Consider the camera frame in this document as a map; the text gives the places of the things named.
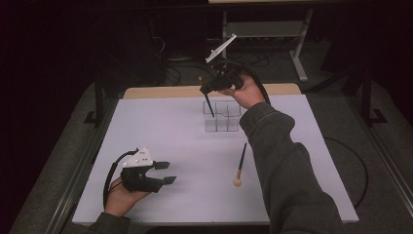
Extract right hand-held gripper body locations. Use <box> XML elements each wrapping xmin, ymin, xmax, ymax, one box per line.
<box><xmin>206</xmin><ymin>33</ymin><xmax>244</xmax><ymax>92</ymax></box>

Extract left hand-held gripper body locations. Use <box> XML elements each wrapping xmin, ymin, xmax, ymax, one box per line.
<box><xmin>120</xmin><ymin>146</ymin><xmax>165</xmax><ymax>193</ymax></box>

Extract clear acrylic organizer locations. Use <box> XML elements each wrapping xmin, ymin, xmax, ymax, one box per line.
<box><xmin>203</xmin><ymin>99</ymin><xmax>243</xmax><ymax>133</ymax></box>

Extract brush with round beige tip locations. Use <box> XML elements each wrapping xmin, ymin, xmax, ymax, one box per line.
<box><xmin>232</xmin><ymin>142</ymin><xmax>248</xmax><ymax>187</ymax></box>

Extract person's right hand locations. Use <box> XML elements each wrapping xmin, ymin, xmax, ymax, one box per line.
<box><xmin>217</xmin><ymin>75</ymin><xmax>266</xmax><ymax>110</ymax></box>

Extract person's left hand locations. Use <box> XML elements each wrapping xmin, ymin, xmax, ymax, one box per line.
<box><xmin>104</xmin><ymin>176</ymin><xmax>150</xmax><ymax>217</ymax></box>

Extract white board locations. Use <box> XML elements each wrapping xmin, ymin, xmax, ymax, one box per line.
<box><xmin>71</xmin><ymin>94</ymin><xmax>359</xmax><ymax>226</ymax></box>

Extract wooden table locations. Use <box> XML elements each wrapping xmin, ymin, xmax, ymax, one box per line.
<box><xmin>123</xmin><ymin>83</ymin><xmax>302</xmax><ymax>99</ymax></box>

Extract black metal stand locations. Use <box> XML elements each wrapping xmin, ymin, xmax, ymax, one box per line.
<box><xmin>83</xmin><ymin>72</ymin><xmax>107</xmax><ymax>128</ymax></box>
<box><xmin>361</xmin><ymin>69</ymin><xmax>389</xmax><ymax>125</ymax></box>

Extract black floor cable loop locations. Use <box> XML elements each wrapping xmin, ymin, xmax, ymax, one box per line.
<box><xmin>165</xmin><ymin>63</ymin><xmax>218</xmax><ymax>87</ymax></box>

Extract right hand-held gripper cable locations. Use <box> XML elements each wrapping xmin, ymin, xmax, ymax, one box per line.
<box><xmin>223</xmin><ymin>60</ymin><xmax>271</xmax><ymax>105</ymax></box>

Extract hand-held gripper cable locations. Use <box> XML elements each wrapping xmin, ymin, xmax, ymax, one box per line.
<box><xmin>102</xmin><ymin>148</ymin><xmax>140</xmax><ymax>209</ymax></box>
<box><xmin>223</xmin><ymin>60</ymin><xmax>271</xmax><ymax>105</ymax></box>

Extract left hand-held gripper cable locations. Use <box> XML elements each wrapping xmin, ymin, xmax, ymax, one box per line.
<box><xmin>102</xmin><ymin>148</ymin><xmax>140</xmax><ymax>209</ymax></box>

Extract white metal desk frame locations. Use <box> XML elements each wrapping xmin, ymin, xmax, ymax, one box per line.
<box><xmin>220</xmin><ymin>9</ymin><xmax>315</xmax><ymax>84</ymax></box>

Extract aluminium frame rail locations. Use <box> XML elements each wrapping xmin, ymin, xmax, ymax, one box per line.
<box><xmin>45</xmin><ymin>97</ymin><xmax>119</xmax><ymax>234</ymax></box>
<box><xmin>344</xmin><ymin>97</ymin><xmax>413</xmax><ymax>209</ymax></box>

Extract black floor cable arc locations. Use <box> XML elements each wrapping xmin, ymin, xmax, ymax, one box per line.
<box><xmin>324</xmin><ymin>136</ymin><xmax>369</xmax><ymax>210</ymax></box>

